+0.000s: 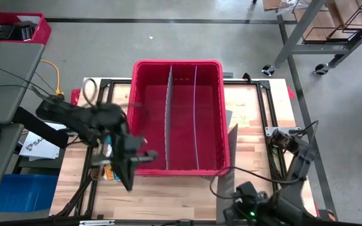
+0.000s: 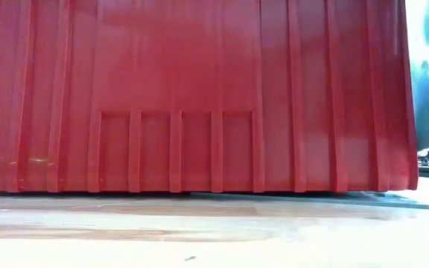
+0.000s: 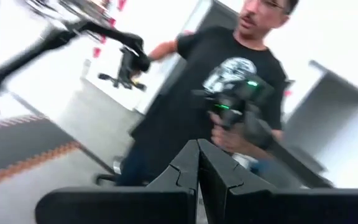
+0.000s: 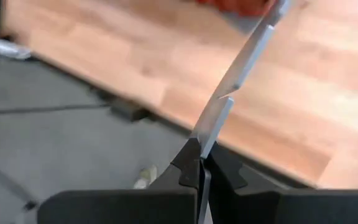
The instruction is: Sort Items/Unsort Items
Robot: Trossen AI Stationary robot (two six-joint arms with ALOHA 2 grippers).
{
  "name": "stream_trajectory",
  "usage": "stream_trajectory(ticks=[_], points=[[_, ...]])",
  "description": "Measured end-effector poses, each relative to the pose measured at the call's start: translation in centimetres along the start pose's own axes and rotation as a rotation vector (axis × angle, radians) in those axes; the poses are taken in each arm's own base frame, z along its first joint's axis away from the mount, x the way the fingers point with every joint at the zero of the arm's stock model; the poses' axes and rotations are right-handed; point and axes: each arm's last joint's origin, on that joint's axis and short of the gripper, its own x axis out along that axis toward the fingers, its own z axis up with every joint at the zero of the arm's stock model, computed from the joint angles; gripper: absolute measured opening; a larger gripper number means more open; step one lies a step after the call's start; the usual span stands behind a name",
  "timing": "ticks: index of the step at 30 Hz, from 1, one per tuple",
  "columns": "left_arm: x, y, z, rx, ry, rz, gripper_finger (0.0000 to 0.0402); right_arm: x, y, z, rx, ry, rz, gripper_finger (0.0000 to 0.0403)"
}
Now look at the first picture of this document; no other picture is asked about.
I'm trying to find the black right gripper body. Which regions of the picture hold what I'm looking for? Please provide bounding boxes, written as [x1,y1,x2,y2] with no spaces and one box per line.
[222,181,275,226]

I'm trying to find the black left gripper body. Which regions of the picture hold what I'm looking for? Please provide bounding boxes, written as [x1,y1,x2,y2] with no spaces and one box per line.
[111,132,146,163]

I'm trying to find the long grey slotted divider panel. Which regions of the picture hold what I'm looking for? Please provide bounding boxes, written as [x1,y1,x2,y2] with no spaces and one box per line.
[192,65,200,170]
[164,65,174,171]

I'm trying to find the large red plastic bin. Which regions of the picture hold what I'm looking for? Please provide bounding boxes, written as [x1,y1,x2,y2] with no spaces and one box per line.
[126,59,231,177]

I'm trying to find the yellow toy brick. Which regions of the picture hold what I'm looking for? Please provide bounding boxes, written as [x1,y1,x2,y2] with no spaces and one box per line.
[103,164,115,181]

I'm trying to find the clear plastic tray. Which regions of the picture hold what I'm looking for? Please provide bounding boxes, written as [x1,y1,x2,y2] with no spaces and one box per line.
[90,137,122,182]

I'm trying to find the white printed paper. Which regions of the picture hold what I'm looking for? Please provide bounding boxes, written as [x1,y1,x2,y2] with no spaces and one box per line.
[19,122,67,160]

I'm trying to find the black bar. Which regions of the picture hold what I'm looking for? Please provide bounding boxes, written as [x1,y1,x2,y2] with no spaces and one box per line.
[12,106,69,150]

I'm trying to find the blue plastic bin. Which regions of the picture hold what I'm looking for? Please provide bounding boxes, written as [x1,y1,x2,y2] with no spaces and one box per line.
[0,174,59,213]

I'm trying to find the grey desk top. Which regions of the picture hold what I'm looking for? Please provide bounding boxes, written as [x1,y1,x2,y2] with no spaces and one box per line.
[0,40,46,125]

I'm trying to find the small red crate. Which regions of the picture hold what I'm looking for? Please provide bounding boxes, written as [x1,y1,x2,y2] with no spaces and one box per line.
[0,11,52,46]

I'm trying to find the black electronic box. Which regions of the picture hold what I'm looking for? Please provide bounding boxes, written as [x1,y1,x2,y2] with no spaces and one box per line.
[0,24,14,41]
[13,21,38,42]

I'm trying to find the cardboard boxes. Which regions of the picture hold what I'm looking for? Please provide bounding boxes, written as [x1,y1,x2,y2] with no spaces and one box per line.
[262,0,362,41]

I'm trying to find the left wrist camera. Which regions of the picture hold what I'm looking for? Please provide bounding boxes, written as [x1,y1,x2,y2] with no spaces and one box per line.
[130,149,159,164]

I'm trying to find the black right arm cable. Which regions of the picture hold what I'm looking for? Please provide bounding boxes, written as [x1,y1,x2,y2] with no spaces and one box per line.
[209,166,302,200]

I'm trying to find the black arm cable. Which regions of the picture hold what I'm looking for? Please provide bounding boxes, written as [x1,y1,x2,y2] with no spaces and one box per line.
[209,166,302,200]
[81,77,99,108]

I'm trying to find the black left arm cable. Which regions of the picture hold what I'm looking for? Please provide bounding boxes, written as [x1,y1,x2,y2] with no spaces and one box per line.
[81,77,99,108]

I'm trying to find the yellow cable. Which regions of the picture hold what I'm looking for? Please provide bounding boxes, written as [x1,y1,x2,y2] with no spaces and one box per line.
[39,59,65,97]

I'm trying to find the black table frame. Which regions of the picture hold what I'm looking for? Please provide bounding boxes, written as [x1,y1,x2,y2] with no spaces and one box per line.
[53,72,319,220]

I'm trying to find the grey metal cart frame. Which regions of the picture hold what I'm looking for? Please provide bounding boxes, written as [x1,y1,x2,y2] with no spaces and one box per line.
[273,0,362,68]

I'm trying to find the black wire rack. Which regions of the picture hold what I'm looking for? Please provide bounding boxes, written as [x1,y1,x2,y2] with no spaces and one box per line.
[302,3,362,44]

